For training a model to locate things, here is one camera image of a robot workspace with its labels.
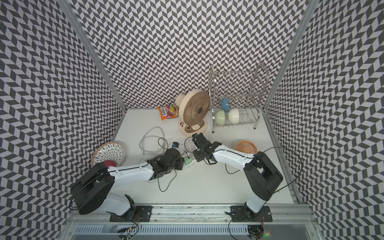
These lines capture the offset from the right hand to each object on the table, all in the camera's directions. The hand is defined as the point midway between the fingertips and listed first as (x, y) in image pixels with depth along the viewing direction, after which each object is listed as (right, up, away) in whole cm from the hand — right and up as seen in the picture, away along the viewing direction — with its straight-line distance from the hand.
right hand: (200, 155), depth 89 cm
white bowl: (+22, +24, +10) cm, 34 cm away
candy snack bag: (-24, +28, +26) cm, 45 cm away
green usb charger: (-7, -2, -5) cm, 9 cm away
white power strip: (-3, -3, -2) cm, 5 cm away
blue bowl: (+18, +32, +16) cm, 40 cm away
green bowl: (+13, +23, +8) cm, 27 cm away
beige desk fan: (-4, +29, -4) cm, 29 cm away
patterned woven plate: (-56, +2, +5) cm, 56 cm away
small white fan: (-34, -2, +3) cm, 35 cm away
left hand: (-11, -4, 0) cm, 11 cm away
